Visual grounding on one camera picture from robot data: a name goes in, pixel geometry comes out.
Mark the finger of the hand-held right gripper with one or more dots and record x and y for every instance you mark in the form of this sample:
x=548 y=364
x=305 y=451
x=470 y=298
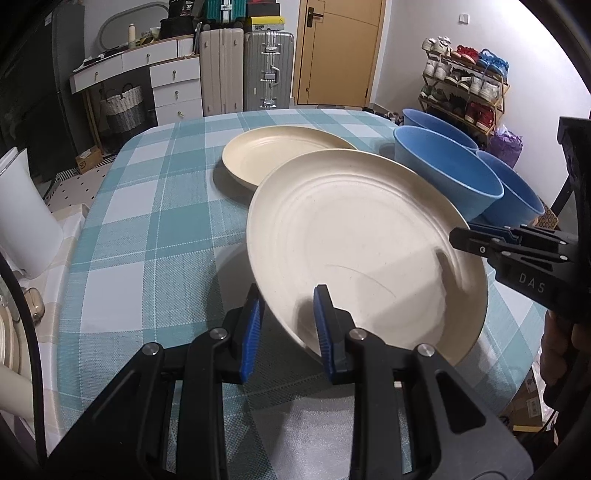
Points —
x=489 y=226
x=508 y=244

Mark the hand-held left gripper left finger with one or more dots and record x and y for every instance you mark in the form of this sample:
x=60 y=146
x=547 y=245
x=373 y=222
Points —
x=249 y=332

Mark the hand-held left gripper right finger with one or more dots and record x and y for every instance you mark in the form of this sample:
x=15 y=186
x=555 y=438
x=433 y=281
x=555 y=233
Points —
x=323 y=332

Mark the blue bowl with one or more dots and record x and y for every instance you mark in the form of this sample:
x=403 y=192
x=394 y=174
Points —
x=429 y=120
x=521 y=198
x=443 y=170

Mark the cream round plate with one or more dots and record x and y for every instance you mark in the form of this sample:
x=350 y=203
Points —
x=277 y=152
x=360 y=240

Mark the person's right hand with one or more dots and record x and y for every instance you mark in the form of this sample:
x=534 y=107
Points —
x=558 y=350

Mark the brown patterned doormat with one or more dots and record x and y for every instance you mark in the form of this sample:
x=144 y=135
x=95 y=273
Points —
x=547 y=218

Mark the purple plastic bag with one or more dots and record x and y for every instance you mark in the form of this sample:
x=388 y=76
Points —
x=505 y=147

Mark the shoe rack with shoes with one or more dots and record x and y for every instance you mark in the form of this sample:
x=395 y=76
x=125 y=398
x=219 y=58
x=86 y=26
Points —
x=485 y=87

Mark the wooden shoe rack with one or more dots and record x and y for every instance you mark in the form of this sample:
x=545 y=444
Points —
x=475 y=70

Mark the brown cardboard box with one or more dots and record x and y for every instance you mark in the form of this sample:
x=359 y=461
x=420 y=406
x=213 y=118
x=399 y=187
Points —
x=526 y=401

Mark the black white patterned rug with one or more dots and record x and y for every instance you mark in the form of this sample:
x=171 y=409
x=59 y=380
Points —
x=78 y=189

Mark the tan wooden door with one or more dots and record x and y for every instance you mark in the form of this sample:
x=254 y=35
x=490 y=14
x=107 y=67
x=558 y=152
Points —
x=337 y=55

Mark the small cardboard box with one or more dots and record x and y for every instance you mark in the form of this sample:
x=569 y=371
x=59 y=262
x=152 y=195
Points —
x=90 y=159

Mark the cream plastic chair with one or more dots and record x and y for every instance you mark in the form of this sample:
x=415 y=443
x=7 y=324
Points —
x=14 y=383

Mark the white drawer dresser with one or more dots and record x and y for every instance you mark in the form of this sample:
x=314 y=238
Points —
x=175 y=92

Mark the white bin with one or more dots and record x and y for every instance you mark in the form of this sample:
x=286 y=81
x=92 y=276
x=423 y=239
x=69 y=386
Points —
x=27 y=207

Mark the woven laundry basket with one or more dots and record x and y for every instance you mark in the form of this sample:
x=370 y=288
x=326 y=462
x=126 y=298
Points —
x=122 y=110

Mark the silver suitcase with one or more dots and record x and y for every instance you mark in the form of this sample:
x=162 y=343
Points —
x=268 y=74

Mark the beige suitcase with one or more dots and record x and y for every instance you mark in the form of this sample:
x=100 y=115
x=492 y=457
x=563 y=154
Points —
x=221 y=74

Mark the dark grey refrigerator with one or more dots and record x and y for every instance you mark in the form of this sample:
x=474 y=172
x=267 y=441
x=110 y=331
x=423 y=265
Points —
x=41 y=115

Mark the yellow black shoe box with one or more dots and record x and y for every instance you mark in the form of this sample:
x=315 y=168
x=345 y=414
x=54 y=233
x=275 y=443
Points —
x=263 y=24

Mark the red black shoe box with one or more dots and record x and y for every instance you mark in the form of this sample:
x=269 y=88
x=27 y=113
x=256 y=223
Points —
x=263 y=8

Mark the white bottle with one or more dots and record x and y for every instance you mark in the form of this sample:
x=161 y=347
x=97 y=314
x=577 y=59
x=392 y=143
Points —
x=133 y=37

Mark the black bag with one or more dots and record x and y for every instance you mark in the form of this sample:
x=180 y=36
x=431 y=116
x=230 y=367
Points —
x=182 y=21

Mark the teal suitcase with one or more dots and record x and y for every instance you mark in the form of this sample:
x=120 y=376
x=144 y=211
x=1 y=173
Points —
x=221 y=11

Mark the oval mirror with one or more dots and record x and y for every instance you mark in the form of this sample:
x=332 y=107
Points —
x=113 y=27

